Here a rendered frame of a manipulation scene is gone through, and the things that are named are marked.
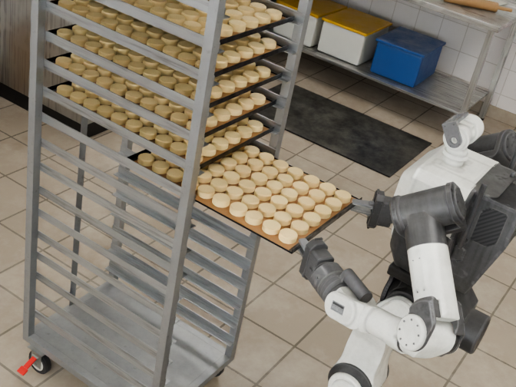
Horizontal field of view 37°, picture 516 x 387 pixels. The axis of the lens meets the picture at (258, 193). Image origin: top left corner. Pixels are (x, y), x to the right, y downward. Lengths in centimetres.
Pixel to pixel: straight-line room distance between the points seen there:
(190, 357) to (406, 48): 324
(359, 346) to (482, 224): 59
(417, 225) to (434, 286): 14
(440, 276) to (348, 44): 416
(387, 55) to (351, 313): 395
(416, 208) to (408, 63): 387
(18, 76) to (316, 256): 310
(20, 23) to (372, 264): 238
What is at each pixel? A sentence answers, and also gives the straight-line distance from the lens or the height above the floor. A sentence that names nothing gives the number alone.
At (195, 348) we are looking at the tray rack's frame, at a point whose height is 15.
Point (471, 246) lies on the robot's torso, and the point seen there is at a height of 123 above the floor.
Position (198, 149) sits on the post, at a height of 122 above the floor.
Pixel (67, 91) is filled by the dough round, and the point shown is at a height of 115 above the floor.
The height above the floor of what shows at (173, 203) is 68.
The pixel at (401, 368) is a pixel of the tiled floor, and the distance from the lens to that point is 340.
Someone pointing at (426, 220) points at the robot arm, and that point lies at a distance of 172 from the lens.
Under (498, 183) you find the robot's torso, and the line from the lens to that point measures 192.
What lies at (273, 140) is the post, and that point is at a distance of 244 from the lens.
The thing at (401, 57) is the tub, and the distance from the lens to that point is 557.
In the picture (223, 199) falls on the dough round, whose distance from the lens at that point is 214.
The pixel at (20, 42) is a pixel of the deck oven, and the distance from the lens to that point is 466.
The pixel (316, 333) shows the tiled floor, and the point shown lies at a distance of 342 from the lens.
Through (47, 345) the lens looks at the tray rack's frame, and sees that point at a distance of 296.
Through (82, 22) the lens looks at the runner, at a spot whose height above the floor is 141.
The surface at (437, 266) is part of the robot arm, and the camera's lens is 169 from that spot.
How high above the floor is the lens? 219
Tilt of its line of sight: 31 degrees down
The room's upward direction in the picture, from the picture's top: 12 degrees clockwise
